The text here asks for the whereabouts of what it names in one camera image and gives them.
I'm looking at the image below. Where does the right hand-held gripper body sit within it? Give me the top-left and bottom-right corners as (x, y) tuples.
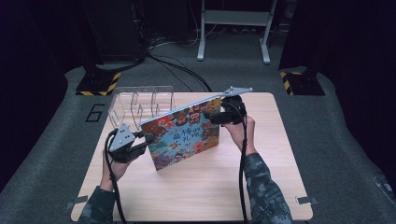
(219, 86), (254, 126)

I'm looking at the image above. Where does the white metal stand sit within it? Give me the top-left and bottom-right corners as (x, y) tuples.
(196, 0), (278, 65)

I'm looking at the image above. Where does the black floor cable bundle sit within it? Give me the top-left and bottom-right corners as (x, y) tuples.
(145, 50), (214, 93)

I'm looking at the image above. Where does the grey tape strip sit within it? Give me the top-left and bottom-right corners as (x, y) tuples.
(295, 195), (318, 205)
(64, 195), (89, 210)

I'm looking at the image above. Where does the black stand with striped base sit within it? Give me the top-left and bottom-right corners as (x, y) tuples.
(75, 0), (121, 97)
(278, 52), (326, 96)

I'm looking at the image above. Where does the clear acrylic book rack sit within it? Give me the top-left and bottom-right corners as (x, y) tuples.
(107, 85), (176, 133)

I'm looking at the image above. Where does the person's right hand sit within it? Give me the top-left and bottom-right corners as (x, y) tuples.
(222, 115), (258, 155)

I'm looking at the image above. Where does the dark cabinet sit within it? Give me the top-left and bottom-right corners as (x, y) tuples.
(90, 0), (146, 63)

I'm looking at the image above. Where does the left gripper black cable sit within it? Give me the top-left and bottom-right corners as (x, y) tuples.
(103, 129), (128, 224)

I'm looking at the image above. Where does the person's left hand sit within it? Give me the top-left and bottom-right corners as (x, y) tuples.
(100, 151), (133, 191)

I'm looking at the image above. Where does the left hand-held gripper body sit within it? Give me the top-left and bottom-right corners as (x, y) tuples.
(106, 123), (148, 163)

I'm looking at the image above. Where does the colourful picture book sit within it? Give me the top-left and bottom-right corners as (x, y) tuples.
(139, 95), (222, 172)

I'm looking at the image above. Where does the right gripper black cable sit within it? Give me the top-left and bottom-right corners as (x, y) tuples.
(223, 101), (249, 224)

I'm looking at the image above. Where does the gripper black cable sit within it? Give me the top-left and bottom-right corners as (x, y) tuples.
(103, 129), (128, 224)
(223, 101), (249, 224)

